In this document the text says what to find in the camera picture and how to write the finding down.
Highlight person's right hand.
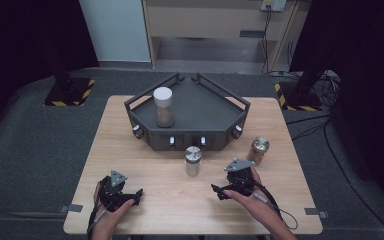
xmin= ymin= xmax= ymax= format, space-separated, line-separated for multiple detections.
xmin=222 ymin=167 xmax=278 ymax=224

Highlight black stand with striped base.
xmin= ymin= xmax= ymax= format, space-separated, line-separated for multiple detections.
xmin=273 ymin=66 xmax=324 ymax=113
xmin=43 ymin=49 xmax=97 ymax=108

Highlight white wall socket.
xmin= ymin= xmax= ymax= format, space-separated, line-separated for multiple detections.
xmin=260 ymin=0 xmax=288 ymax=13

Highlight black floor cable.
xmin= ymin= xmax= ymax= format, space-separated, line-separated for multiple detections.
xmin=284 ymin=113 xmax=384 ymax=240

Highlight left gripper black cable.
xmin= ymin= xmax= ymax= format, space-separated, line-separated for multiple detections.
xmin=85 ymin=199 xmax=113 ymax=239

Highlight tangle of black cables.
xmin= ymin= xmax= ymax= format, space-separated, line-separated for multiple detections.
xmin=311 ymin=69 xmax=342 ymax=108

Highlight silver-lidded jar pale contents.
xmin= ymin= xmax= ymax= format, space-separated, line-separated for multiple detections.
xmin=184 ymin=145 xmax=203 ymax=178

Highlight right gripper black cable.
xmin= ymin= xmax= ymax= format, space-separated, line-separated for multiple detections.
xmin=243 ymin=179 xmax=299 ymax=231

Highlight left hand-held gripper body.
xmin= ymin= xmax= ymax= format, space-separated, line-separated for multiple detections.
xmin=97 ymin=169 xmax=132 ymax=212

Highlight dark grey corner shelf rack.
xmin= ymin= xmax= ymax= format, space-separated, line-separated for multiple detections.
xmin=123 ymin=72 xmax=252 ymax=153

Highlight black cable from socket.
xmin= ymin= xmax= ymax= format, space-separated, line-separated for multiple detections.
xmin=260 ymin=7 xmax=274 ymax=76

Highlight grey tape strip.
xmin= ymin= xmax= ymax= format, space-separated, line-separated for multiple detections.
xmin=58 ymin=203 xmax=84 ymax=214
xmin=303 ymin=207 xmax=329 ymax=220

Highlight beige wooden cabinet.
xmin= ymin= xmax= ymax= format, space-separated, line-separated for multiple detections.
xmin=141 ymin=0 xmax=312 ymax=73

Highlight grey tape on cabinet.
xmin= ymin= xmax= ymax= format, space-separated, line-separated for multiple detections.
xmin=239 ymin=29 xmax=266 ymax=39

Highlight white panel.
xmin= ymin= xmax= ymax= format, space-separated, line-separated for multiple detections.
xmin=78 ymin=0 xmax=152 ymax=64

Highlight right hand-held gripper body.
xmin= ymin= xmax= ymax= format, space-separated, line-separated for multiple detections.
xmin=223 ymin=158 xmax=257 ymax=198

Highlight person's left hand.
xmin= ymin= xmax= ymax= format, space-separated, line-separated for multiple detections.
xmin=92 ymin=181 xmax=136 ymax=232

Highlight silver-lidded jar brown contents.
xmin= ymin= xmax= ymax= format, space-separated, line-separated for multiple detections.
xmin=246 ymin=136 xmax=271 ymax=166

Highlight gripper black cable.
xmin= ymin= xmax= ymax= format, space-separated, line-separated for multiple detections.
xmin=85 ymin=199 xmax=113 ymax=239
xmin=243 ymin=179 xmax=299 ymax=231

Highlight dark curtain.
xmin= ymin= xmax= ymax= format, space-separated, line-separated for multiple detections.
xmin=0 ymin=0 xmax=100 ymax=153
xmin=289 ymin=0 xmax=384 ymax=209

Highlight white-lidded spice jar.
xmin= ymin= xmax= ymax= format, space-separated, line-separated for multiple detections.
xmin=152 ymin=86 xmax=176 ymax=129

